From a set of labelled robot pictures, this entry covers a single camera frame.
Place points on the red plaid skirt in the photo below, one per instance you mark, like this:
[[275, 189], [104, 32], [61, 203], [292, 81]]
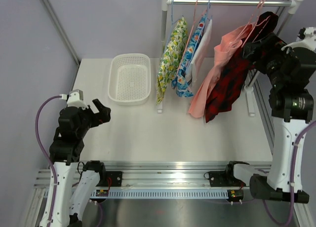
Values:
[[228, 89]]

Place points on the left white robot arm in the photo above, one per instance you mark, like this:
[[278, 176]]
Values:
[[64, 206]]

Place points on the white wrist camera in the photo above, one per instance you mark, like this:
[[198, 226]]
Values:
[[306, 38], [76, 100]]

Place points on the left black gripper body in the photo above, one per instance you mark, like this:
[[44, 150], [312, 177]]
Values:
[[92, 119]]

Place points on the blue floral skirt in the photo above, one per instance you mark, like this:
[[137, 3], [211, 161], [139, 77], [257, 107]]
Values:
[[183, 76]]

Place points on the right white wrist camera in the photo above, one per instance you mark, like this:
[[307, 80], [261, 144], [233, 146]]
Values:
[[306, 38]]

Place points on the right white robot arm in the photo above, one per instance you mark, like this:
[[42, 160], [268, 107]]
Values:
[[289, 68]]

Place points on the pink skirt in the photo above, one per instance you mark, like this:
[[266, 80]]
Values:
[[223, 52]]

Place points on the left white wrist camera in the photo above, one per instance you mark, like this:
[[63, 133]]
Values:
[[76, 100]]

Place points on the blue hanger leftmost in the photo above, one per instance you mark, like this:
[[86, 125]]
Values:
[[166, 36]]

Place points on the blue hanger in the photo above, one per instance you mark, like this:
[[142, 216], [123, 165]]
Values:
[[166, 36], [209, 10]]

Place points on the white slotted cable duct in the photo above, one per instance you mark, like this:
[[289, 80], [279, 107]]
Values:
[[160, 194]]

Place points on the white metal clothes rack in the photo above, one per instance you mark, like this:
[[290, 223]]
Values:
[[292, 5]]

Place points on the white skirt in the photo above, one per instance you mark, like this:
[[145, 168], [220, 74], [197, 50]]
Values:
[[199, 54]]

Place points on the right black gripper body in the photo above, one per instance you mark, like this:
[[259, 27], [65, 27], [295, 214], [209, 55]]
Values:
[[272, 47]]

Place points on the white perforated plastic basket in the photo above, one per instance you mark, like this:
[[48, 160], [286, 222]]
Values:
[[129, 82]]

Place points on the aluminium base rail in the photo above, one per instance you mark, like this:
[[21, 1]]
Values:
[[165, 175]]

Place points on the yellow lemon print skirt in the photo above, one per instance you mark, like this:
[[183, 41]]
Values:
[[171, 58]]

